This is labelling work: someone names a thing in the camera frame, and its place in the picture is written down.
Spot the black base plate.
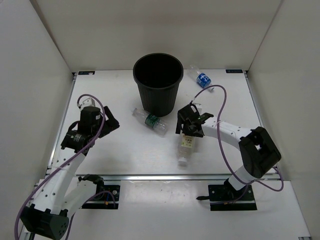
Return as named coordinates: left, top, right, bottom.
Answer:
left=82, top=183, right=121, bottom=210
left=196, top=184, right=257, bottom=212

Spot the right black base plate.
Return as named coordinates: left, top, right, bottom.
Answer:
left=196, top=184, right=257, bottom=212

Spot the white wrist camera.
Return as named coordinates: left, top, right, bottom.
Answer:
left=76, top=98, right=97, bottom=111
left=191, top=101, right=203, bottom=112

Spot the blue table sticker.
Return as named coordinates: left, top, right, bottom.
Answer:
left=225, top=69, right=243, bottom=74
left=78, top=71, right=95, bottom=76

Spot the black plastic waste bin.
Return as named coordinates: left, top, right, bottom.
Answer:
left=133, top=53, right=184, bottom=117

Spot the right blue table sticker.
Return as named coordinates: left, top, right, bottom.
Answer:
left=225, top=69, right=243, bottom=74

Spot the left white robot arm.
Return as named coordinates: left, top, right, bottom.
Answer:
left=16, top=94, right=120, bottom=240

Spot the left blue table sticker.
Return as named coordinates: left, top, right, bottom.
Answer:
left=78, top=71, right=95, bottom=76

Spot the clear bottle green label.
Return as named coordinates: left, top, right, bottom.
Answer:
left=132, top=108, right=168, bottom=137

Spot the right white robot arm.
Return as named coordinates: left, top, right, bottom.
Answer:
left=176, top=104, right=282, bottom=200

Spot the clear bottle blue label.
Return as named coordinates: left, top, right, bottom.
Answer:
left=187, top=64, right=212, bottom=89

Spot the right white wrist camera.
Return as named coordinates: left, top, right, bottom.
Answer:
left=191, top=101, right=203, bottom=112

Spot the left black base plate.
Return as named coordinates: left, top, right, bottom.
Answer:
left=82, top=183, right=121, bottom=210

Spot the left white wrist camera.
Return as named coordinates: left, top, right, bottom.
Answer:
left=76, top=98, right=97, bottom=111

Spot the clear bottle orange label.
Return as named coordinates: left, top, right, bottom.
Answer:
left=177, top=133, right=196, bottom=167

